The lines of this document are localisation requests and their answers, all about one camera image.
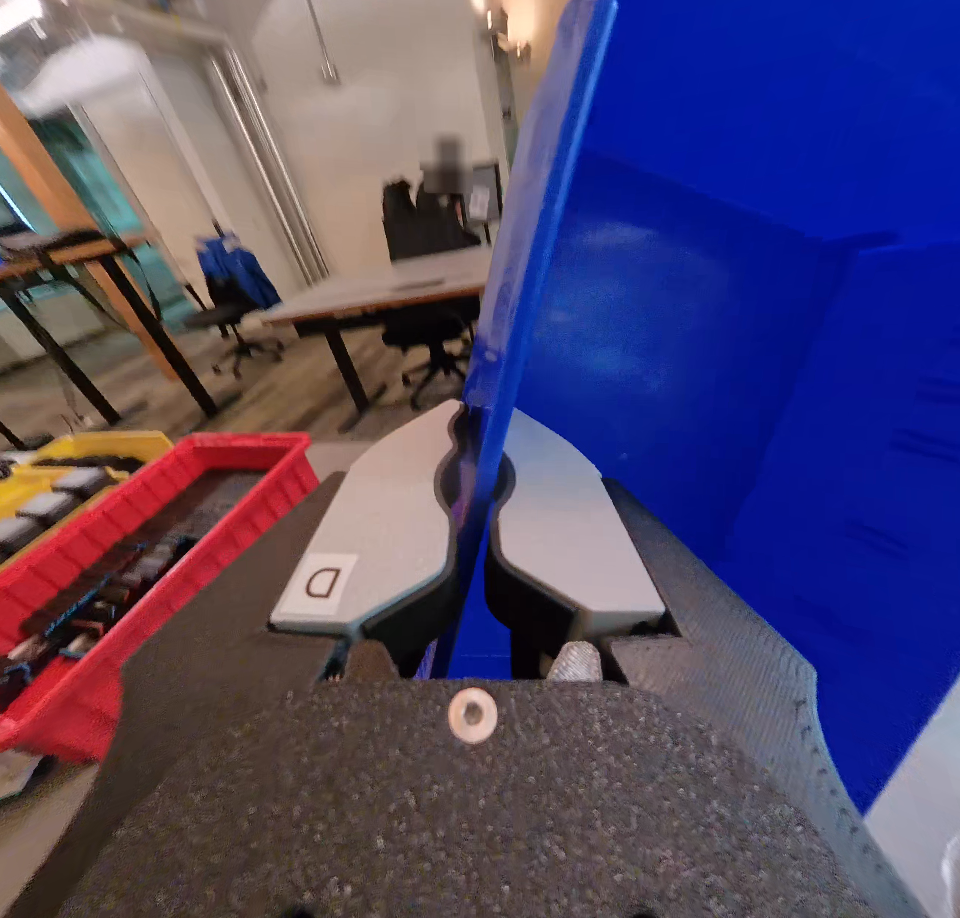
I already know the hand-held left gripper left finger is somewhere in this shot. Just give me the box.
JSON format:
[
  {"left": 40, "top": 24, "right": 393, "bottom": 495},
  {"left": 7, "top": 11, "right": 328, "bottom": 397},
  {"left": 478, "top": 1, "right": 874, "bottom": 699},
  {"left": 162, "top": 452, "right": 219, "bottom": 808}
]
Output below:
[{"left": 268, "top": 399, "right": 475, "bottom": 680}]

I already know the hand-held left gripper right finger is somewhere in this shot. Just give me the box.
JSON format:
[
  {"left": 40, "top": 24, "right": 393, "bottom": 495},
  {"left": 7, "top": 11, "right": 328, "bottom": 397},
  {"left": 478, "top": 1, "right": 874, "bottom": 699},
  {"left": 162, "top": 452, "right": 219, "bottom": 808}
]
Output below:
[{"left": 484, "top": 410, "right": 669, "bottom": 680}]

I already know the blue plastic bin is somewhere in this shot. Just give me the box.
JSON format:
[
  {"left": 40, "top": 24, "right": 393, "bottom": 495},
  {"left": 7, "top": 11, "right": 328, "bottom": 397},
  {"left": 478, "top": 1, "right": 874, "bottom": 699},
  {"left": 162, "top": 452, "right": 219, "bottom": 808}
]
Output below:
[{"left": 433, "top": 0, "right": 960, "bottom": 817}]

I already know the grey desk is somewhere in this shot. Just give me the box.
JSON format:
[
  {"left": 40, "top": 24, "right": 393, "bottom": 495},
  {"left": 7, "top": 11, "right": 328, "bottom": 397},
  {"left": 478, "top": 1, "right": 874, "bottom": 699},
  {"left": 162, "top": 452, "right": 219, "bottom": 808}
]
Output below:
[{"left": 0, "top": 441, "right": 960, "bottom": 918}]

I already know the black office chair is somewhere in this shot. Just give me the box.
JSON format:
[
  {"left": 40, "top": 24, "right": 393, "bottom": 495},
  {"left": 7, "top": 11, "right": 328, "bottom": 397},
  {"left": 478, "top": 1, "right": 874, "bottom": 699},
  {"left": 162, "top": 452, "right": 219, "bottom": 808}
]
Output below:
[
  {"left": 381, "top": 299, "right": 481, "bottom": 409},
  {"left": 183, "top": 273, "right": 286, "bottom": 379},
  {"left": 382, "top": 180, "right": 421, "bottom": 260}
]

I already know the grey table with dark legs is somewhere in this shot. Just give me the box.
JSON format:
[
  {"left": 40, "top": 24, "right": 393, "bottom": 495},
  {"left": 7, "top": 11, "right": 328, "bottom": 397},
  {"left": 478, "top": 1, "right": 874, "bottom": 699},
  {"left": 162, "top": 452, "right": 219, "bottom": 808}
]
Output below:
[{"left": 261, "top": 245, "right": 498, "bottom": 433}]

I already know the yellow plastic bin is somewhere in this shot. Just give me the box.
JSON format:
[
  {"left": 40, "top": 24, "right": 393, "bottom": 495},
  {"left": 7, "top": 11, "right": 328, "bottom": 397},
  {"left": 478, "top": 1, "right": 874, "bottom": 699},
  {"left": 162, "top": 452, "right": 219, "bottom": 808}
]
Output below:
[{"left": 0, "top": 430, "right": 175, "bottom": 559}]

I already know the blue jacket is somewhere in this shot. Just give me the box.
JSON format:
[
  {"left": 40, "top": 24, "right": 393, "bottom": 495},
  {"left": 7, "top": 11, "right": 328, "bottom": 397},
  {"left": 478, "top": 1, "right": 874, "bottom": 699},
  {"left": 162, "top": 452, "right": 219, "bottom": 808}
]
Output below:
[{"left": 196, "top": 234, "right": 285, "bottom": 311}]

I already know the pile of dark small parts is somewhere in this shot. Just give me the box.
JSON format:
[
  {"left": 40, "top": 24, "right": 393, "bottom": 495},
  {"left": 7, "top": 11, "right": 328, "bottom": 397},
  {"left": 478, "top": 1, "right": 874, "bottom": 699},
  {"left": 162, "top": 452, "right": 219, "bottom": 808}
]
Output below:
[{"left": 0, "top": 468, "right": 279, "bottom": 709}]

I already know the pile of grey small blocks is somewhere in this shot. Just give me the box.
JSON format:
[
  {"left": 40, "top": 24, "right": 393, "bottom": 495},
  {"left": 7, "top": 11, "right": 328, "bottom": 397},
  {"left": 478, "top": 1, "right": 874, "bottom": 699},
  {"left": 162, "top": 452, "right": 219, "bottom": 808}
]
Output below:
[{"left": 0, "top": 453, "right": 144, "bottom": 551}]

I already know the computer monitor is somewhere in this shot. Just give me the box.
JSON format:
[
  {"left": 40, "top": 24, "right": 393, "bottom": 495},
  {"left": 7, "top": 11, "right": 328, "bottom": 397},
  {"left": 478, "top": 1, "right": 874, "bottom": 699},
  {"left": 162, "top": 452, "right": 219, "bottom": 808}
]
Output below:
[{"left": 468, "top": 160, "right": 505, "bottom": 223}]

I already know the red plastic bin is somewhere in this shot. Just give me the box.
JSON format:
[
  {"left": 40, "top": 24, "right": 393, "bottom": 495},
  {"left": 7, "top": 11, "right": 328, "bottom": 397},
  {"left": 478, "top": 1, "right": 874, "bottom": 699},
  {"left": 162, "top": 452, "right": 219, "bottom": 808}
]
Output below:
[{"left": 0, "top": 432, "right": 322, "bottom": 765}]

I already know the wooden table with black legs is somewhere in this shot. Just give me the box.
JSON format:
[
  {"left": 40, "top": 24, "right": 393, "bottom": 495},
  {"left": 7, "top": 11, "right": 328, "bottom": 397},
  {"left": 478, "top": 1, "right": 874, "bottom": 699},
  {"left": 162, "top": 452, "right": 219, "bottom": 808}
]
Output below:
[{"left": 0, "top": 229, "right": 220, "bottom": 450}]

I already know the metal hanging rod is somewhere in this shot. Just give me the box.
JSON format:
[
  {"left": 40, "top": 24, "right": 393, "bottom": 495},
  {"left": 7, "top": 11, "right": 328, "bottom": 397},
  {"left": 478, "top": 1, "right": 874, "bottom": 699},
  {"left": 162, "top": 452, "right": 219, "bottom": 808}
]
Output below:
[{"left": 296, "top": 0, "right": 342, "bottom": 84}]

